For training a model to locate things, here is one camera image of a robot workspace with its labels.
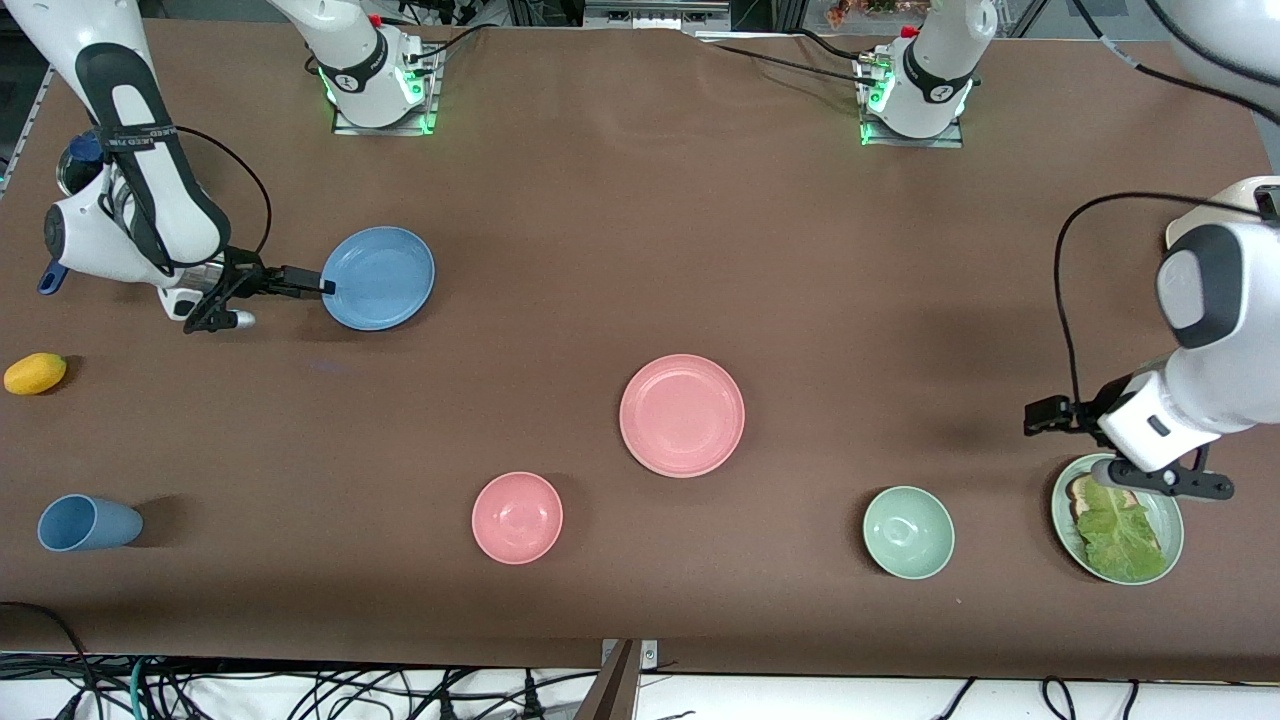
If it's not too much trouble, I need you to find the pink bowl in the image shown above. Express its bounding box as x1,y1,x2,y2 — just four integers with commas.
471,471,565,566

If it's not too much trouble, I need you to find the green lettuce leaf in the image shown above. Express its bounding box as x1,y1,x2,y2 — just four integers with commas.
1074,485,1169,584

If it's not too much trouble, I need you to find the green bowl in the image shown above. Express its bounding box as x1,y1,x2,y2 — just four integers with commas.
862,485,956,581

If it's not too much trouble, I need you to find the grey metal device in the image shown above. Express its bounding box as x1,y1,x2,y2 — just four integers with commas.
585,0,731,31

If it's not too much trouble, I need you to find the yellow lemon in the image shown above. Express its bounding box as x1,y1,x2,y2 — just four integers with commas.
3,352,69,396

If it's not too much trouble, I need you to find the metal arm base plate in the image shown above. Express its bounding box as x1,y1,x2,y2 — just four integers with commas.
332,45,442,137
860,60,966,149

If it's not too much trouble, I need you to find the blue plastic cup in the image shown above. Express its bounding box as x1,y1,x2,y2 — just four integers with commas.
37,494,144,553

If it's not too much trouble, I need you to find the colourful toy food pile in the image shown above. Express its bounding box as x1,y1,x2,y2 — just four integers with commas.
825,0,931,26

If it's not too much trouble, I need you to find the small metal bracket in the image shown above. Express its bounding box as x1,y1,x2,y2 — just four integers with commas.
600,639,660,673

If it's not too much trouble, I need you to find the black base cable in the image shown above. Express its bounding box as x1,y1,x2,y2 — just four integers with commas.
700,38,881,89
400,20,506,63
780,28,881,69

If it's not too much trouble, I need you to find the blue plate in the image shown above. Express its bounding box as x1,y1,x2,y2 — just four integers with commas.
320,226,437,332

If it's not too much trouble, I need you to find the green plate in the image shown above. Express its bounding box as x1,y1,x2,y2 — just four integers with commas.
1050,455,1186,587

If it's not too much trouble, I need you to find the beige toaster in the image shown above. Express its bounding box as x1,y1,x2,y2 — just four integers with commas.
1165,176,1280,251

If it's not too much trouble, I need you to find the dark metal post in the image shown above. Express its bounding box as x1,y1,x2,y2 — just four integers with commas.
573,640,641,720

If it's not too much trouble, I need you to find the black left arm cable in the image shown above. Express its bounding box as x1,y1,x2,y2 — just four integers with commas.
1055,0,1280,411

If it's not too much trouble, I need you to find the brown table cover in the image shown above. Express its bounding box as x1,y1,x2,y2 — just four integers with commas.
0,15,1280,683

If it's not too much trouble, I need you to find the pink plate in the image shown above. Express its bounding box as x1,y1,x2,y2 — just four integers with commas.
619,354,747,479

